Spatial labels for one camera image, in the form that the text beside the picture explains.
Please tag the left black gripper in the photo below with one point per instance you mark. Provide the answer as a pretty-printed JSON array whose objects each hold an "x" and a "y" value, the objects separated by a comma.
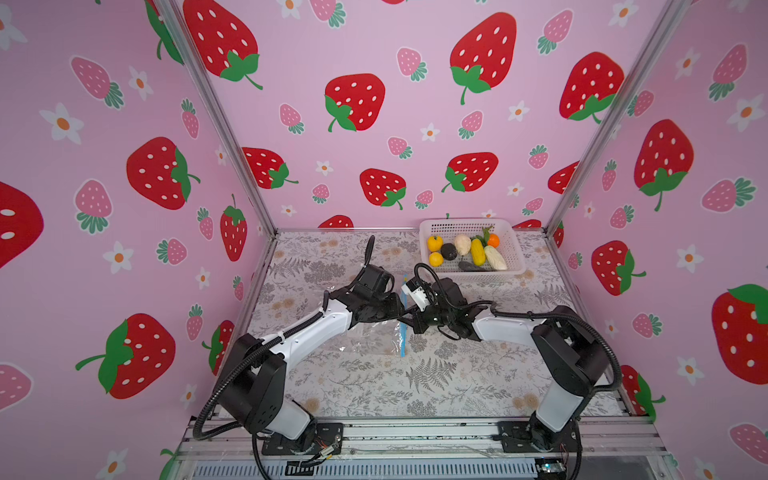
[{"x": 395, "y": 308}]

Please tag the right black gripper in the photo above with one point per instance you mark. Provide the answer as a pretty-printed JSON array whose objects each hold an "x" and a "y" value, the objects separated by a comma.
[{"x": 414, "y": 319}]

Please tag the clear zip top bag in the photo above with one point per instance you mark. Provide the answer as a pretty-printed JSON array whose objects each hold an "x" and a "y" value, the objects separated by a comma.
[{"x": 384, "y": 338}]

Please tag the black round toy food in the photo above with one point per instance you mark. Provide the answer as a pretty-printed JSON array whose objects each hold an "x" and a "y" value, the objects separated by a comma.
[{"x": 449, "y": 251}]

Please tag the white plastic basket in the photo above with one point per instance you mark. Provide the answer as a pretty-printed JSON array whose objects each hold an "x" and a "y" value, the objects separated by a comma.
[{"x": 448, "y": 229}]

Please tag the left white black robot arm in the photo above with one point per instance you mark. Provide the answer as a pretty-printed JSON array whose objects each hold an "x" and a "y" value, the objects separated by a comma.
[{"x": 250, "y": 391}]

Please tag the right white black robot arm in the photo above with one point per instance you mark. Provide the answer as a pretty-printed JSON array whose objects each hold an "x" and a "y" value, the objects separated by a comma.
[{"x": 580, "y": 361}]

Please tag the yellow lemon toy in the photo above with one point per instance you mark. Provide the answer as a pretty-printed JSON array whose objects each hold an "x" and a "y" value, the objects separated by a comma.
[{"x": 435, "y": 259}]

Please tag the yellow orange toy fruit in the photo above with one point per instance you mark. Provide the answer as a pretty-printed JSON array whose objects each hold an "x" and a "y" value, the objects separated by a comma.
[{"x": 434, "y": 243}]

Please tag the beige garlic toy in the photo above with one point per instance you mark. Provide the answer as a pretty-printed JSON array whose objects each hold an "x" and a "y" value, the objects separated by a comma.
[{"x": 462, "y": 244}]

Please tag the white daikon toy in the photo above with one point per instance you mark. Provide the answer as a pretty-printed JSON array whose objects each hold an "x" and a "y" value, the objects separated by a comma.
[{"x": 494, "y": 259}]

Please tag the green leaf toy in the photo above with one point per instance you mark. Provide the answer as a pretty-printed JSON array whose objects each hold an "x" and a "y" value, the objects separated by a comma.
[{"x": 485, "y": 236}]

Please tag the orange tangerine toy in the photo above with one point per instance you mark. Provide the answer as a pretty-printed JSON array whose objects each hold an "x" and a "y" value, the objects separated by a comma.
[{"x": 493, "y": 240}]

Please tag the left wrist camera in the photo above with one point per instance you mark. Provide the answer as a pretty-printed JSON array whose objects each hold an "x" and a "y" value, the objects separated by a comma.
[{"x": 375, "y": 281}]

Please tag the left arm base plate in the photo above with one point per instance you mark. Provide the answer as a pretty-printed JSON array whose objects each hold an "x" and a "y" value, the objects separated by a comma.
[{"x": 324, "y": 438}]

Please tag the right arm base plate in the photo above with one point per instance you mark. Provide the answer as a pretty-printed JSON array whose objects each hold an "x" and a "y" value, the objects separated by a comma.
[{"x": 535, "y": 438}]

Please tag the left aluminium frame post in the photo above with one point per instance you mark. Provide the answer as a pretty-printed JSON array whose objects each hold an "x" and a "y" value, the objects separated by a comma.
[{"x": 181, "y": 36}]

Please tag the aluminium frame post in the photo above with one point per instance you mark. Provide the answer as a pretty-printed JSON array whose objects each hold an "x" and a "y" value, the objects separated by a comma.
[
  {"x": 181, "y": 36},
  {"x": 663, "y": 30}
]

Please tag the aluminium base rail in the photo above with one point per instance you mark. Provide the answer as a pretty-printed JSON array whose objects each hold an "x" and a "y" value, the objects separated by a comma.
[{"x": 435, "y": 448}]

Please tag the right aluminium frame post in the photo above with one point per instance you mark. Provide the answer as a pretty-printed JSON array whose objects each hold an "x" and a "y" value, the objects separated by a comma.
[{"x": 663, "y": 30}]

